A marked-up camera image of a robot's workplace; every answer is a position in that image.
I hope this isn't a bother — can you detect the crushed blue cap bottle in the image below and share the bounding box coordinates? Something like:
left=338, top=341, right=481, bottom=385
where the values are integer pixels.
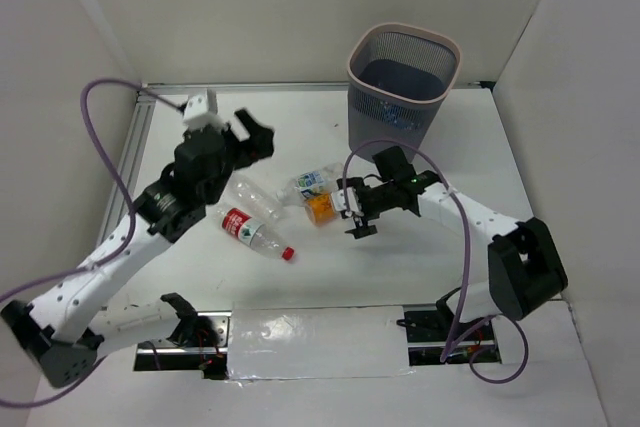
left=381, top=102, right=421, bottom=131

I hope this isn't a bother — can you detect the grey mesh waste bin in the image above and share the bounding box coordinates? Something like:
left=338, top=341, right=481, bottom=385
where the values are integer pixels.
left=347, top=23, right=462, bottom=161

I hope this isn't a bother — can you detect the green blue label bottle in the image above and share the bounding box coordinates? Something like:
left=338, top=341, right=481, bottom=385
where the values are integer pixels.
left=276, top=162, right=344, bottom=206

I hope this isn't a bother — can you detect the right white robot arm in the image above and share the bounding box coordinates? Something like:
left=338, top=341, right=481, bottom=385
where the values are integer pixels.
left=338, top=139, right=568, bottom=352

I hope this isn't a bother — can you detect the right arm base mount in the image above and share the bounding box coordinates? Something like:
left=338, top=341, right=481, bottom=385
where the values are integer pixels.
left=396, top=305, right=500, bottom=367

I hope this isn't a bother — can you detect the orange drink bottle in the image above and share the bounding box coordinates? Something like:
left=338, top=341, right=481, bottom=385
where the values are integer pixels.
left=305, top=193, right=342, bottom=226

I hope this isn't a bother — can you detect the shiny tape sheet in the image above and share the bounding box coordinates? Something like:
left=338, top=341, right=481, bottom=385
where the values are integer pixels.
left=227, top=306, right=411, bottom=381

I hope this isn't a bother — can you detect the red label water bottle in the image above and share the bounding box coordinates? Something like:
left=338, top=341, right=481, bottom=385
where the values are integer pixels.
left=212, top=203, right=295, bottom=261

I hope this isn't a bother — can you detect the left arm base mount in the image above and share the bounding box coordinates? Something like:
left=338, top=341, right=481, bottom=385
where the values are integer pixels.
left=133, top=311, right=232, bottom=381

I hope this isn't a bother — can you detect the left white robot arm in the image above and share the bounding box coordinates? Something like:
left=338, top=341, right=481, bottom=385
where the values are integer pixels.
left=1, top=109, right=274, bottom=389

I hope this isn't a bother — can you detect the clear unlabelled plastic bottle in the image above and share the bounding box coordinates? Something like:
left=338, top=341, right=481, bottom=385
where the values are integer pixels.
left=228, top=173, right=285, bottom=223

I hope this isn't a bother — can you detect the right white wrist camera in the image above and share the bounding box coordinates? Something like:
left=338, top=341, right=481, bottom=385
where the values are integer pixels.
left=330, top=187, right=363, bottom=219

